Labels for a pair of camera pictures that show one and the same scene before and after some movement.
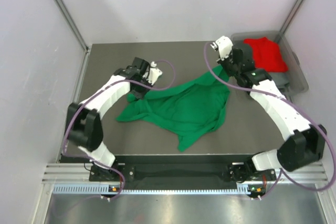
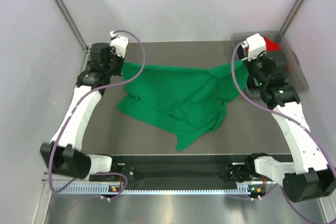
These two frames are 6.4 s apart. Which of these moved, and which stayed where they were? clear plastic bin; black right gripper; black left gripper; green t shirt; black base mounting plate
Moved: black right gripper; green t shirt; black left gripper
Stayed: clear plastic bin; black base mounting plate
